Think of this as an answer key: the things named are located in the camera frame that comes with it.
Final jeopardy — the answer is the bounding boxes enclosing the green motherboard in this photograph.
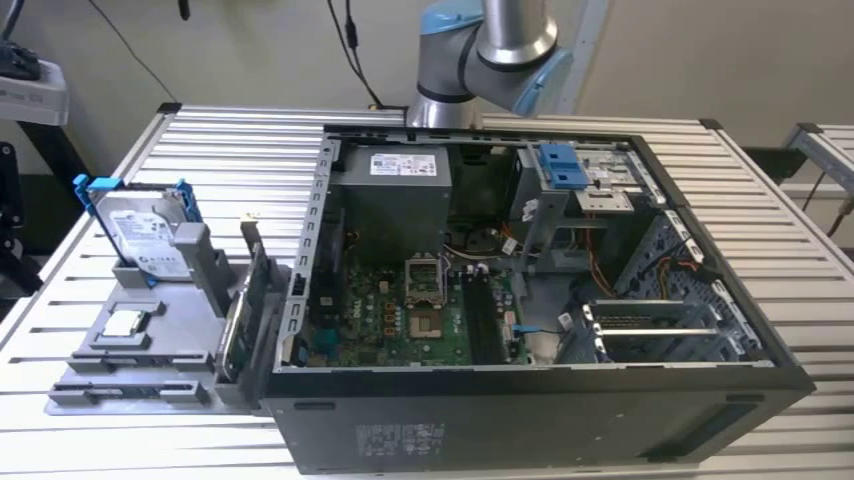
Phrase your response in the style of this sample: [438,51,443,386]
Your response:
[293,249,536,369]

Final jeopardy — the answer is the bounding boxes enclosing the hard disk in blue carrier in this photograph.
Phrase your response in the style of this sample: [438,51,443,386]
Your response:
[70,173,199,289]

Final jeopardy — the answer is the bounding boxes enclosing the black open PC case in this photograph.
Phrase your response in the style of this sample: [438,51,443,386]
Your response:
[258,122,817,476]

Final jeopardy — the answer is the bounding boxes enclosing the grey metal disk bay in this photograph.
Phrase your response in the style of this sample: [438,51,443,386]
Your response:
[557,298,762,365]

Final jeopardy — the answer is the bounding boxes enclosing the orange yellow wire pair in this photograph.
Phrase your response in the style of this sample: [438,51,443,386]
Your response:
[584,224,620,301]

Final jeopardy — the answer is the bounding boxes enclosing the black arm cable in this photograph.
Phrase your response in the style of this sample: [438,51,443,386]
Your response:
[325,0,389,110]

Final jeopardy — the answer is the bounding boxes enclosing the coloured power wire bundle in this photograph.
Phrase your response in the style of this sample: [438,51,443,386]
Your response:
[443,219,536,264]

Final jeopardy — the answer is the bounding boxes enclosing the metal slat side table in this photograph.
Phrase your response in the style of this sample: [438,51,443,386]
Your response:
[777,122,854,201]

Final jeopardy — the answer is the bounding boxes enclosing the grey Dell power supply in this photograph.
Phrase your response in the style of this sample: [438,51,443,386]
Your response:
[331,144,455,251]

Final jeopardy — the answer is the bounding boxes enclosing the CPU socket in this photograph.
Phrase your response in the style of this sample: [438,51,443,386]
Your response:
[407,309,447,341]

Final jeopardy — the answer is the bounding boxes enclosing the black metal stand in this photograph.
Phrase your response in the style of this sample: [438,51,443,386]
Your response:
[0,119,102,301]

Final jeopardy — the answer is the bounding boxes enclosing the metal socket cover frame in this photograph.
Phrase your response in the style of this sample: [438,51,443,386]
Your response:
[405,257,447,306]

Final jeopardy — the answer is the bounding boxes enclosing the grey equipment box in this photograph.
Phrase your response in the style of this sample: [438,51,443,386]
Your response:
[0,42,71,126]

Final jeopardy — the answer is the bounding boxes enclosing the green graphics card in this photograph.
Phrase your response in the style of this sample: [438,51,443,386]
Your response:
[217,212,282,386]

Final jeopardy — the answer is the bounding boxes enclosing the silver CPU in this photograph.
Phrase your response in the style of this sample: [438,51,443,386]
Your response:
[99,309,150,337]

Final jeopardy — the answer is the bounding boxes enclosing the blue drive latch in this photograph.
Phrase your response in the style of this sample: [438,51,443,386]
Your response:
[538,142,588,192]

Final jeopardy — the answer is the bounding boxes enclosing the black RAM slot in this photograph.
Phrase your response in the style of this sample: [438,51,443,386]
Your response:
[485,267,509,365]
[470,267,491,365]
[462,267,483,365]
[477,267,501,365]

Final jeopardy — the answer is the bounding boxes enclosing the grey parts rack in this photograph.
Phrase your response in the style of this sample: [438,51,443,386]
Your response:
[43,222,295,416]

